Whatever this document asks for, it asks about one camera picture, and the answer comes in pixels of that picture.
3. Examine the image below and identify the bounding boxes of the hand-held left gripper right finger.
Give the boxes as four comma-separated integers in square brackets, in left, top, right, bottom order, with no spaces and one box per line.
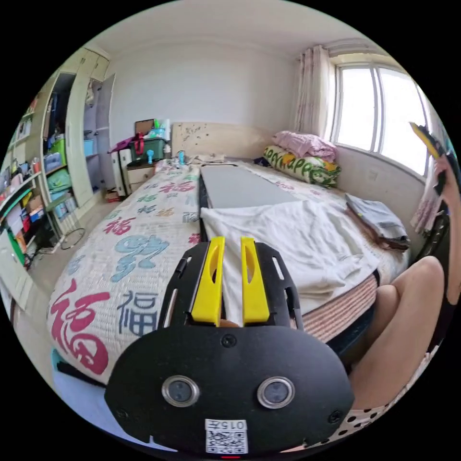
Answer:
[240,236,270,328]

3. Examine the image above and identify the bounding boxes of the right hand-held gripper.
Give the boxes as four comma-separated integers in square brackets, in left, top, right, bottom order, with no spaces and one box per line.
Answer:
[409,122,451,197]

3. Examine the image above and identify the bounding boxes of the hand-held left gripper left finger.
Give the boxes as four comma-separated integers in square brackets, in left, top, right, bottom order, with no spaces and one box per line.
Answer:
[191,236,226,328]

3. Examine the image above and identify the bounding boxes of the white long sleeve shirt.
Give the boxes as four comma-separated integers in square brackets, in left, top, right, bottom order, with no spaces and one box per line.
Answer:
[200,199,381,325]

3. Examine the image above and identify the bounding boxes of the person's right hand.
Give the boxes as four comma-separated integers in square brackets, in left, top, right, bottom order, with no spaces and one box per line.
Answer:
[443,169,461,231]

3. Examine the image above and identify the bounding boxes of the window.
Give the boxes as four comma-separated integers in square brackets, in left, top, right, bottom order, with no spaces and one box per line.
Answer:
[329,61,434,178]

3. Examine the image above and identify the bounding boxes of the pile of clothes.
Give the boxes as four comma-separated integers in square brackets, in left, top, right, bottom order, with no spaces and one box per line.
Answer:
[344,193,411,251]

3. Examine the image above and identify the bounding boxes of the grey flat board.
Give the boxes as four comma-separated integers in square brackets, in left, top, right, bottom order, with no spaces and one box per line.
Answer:
[198,163,302,210]

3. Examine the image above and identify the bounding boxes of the folded pink blanket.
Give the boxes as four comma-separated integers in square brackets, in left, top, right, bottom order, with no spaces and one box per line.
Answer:
[272,130,338,163]

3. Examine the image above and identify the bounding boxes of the bed with printed quilt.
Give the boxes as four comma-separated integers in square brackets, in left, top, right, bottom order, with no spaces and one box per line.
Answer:
[47,122,414,387]

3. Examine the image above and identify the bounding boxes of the rolled printed green blanket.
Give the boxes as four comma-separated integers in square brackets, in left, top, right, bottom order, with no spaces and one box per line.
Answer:
[262,145,342,189]

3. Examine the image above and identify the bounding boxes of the pale patterned curtain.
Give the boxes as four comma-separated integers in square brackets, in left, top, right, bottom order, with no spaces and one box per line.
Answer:
[293,45,336,142]

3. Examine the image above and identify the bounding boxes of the white nightstand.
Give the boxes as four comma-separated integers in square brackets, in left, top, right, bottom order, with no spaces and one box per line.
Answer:
[125,161,160,196]

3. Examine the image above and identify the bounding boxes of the white suitcase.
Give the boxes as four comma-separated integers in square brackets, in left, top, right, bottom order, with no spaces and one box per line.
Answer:
[110,148,133,198]

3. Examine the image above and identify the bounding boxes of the person's body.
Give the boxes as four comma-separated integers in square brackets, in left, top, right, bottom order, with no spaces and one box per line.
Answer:
[302,252,455,451]

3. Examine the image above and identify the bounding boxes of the green storage box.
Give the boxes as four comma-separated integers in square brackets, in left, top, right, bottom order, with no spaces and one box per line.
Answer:
[129,136,169,163]

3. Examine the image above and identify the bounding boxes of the cream wardrobe cupboard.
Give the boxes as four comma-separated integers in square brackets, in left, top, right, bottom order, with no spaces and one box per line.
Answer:
[38,47,117,218]

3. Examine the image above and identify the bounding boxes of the white shelf with clutter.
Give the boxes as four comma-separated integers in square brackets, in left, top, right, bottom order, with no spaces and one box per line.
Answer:
[0,92,49,269]

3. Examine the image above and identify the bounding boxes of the hoop ring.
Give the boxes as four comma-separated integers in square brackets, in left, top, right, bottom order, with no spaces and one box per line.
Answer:
[60,227,87,251]

